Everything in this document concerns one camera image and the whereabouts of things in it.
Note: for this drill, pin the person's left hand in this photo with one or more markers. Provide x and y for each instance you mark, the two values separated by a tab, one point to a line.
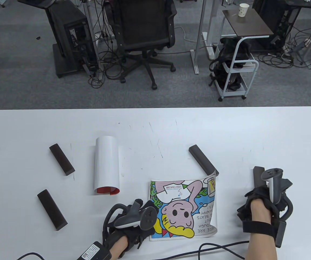
128	235

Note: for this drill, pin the person's right hand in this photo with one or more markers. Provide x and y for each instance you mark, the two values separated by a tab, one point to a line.
246	201

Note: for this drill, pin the dark brown bar paperweight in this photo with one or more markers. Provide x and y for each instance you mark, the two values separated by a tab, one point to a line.
258	176
62	159
203	159
52	210

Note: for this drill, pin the cartoon pink character poster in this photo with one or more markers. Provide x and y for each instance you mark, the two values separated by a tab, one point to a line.
177	211

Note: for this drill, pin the rainbow striped poster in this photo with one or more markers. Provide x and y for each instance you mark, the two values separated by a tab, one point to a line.
106	162

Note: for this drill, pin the person's right forearm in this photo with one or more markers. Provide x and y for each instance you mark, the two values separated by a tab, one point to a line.
261	249

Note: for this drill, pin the grey and white controller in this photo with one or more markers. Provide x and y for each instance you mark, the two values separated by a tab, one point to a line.
133	219
273	187

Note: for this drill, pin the black labelled wrist box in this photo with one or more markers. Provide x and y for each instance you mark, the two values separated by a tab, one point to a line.
93	252

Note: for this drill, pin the white rolling cart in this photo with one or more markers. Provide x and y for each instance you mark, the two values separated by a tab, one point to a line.
253	70

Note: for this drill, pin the black bag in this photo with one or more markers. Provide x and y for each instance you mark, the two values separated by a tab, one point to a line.
227	46

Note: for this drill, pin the white desk leg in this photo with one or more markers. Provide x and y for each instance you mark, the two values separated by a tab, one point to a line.
212	16
199	32

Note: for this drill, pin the brown side table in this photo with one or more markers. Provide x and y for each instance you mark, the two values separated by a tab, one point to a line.
247	25

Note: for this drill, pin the white paper cup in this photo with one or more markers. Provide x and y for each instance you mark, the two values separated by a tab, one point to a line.
243	10

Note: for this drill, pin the black computer tower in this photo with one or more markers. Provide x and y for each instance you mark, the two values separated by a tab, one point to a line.
60	32
269	10

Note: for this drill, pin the black office chair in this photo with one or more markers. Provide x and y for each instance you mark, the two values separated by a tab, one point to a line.
142	27

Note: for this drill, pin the grey desk leg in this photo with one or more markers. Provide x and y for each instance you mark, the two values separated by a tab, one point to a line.
90	27

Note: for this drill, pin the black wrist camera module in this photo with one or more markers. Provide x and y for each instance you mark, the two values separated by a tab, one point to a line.
280	234

